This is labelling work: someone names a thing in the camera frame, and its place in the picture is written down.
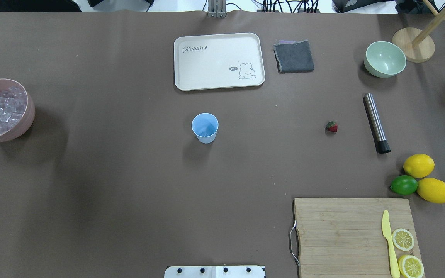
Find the red strawberry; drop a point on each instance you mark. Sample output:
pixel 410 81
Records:
pixel 331 126

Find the pink bowl of ice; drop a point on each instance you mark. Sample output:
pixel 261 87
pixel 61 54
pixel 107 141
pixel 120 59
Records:
pixel 17 110

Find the light green bowl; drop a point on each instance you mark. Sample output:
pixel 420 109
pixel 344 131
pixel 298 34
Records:
pixel 384 59

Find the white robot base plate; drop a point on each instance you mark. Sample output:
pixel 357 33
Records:
pixel 216 271

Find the wooden mug tree stand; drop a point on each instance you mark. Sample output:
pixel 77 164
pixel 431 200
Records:
pixel 416 44

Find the grey folded cloth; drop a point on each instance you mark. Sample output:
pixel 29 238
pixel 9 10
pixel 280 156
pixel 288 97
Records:
pixel 294 57

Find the green lime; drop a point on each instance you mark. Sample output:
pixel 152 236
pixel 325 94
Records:
pixel 404 185

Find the steel muddler black tip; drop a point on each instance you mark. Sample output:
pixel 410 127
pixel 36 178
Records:
pixel 381 143

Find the clear ice cube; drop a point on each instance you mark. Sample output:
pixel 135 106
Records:
pixel 206 133

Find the yellow plastic knife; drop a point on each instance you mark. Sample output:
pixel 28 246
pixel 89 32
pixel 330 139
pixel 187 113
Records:
pixel 386 231

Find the yellow lemon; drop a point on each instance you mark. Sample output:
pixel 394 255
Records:
pixel 432 190
pixel 419 165

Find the yellow lemon upper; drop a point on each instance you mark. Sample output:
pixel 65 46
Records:
pixel 419 165

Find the lemon slice upper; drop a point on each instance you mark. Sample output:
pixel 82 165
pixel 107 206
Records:
pixel 403 239

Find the lemon slice lower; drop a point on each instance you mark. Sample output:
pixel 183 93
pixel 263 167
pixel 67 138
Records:
pixel 411 266

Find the wooden cutting board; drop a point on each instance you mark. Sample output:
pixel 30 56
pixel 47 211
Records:
pixel 342 237

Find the aluminium frame post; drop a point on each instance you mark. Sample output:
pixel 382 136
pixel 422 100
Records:
pixel 216 8

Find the lemon slice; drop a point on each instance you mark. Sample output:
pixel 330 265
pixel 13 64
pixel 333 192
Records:
pixel 411 266
pixel 403 239

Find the yellow lemon lower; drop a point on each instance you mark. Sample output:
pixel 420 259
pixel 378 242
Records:
pixel 432 190

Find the cream rabbit serving tray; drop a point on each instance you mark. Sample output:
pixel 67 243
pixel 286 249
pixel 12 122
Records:
pixel 218 61

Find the light blue cup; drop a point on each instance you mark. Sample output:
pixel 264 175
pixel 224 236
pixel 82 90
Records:
pixel 205 121

